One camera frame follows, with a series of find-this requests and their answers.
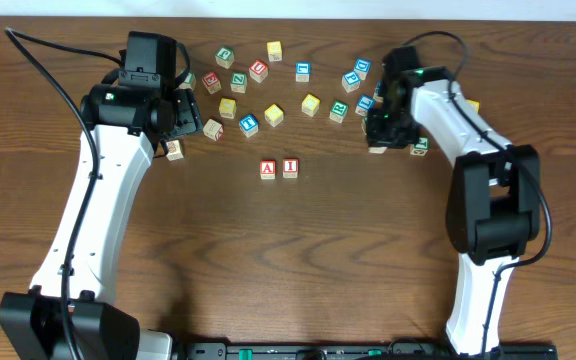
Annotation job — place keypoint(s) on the blue P block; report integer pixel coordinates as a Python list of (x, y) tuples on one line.
[(350, 81)]

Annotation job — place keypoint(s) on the yellow G block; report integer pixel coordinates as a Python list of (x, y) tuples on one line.
[(474, 104)]

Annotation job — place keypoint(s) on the green J block top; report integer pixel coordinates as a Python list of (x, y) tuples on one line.
[(224, 57)]

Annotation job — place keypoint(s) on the blue 2 block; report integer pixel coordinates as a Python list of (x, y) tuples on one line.
[(377, 150)]

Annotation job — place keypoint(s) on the plain wooden red block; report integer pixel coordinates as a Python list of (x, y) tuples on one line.
[(213, 129)]

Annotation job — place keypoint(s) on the red A block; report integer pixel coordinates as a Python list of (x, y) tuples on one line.
[(267, 169)]

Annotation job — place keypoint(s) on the yellow block centre left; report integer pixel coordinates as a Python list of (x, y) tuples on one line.
[(274, 115)]

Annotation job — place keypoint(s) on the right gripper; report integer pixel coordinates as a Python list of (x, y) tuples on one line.
[(378, 138)]

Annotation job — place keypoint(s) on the green B block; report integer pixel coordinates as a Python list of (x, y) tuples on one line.
[(364, 126)]

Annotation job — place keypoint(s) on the plain wooden picture block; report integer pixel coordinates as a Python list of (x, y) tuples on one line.
[(174, 150)]

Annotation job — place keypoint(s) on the yellow block left middle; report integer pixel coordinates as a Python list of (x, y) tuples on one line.
[(227, 108)]

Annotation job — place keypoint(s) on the green J block right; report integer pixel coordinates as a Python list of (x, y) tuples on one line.
[(421, 147)]

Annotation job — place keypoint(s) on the green j block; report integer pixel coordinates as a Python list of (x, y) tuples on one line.
[(421, 147), (224, 57)]

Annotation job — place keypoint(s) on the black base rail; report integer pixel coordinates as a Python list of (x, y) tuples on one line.
[(397, 350)]

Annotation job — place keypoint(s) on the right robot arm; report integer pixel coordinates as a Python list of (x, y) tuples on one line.
[(495, 204)]

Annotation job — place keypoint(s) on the blue T block right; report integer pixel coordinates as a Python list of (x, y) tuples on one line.
[(364, 105)]

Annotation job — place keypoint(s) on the blue 5 block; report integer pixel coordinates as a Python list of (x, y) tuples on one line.
[(378, 96)]

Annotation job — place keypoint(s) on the green R block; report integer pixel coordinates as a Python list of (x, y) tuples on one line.
[(338, 111)]

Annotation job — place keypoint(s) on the yellow block top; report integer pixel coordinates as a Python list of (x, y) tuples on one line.
[(274, 51)]

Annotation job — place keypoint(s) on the green Z block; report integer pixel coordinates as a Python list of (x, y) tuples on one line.
[(238, 82)]

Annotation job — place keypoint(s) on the red U block left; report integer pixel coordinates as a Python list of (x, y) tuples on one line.
[(258, 71)]

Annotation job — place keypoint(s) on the blue t block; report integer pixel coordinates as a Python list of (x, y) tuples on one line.
[(249, 125), (364, 105)]

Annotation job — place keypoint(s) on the blue D block left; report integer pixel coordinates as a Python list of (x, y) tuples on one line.
[(362, 68)]

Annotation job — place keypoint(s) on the red E block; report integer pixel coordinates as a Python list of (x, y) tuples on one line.
[(211, 82)]

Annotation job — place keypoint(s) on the red I block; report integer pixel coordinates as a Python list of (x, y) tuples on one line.
[(290, 168)]

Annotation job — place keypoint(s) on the blue T block left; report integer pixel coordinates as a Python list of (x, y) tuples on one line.
[(249, 125)]

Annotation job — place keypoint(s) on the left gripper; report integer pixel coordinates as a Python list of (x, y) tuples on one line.
[(188, 119)]

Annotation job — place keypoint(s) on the green 7 block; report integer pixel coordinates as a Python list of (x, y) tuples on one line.
[(189, 82)]

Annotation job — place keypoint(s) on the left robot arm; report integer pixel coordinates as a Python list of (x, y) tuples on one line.
[(68, 311)]

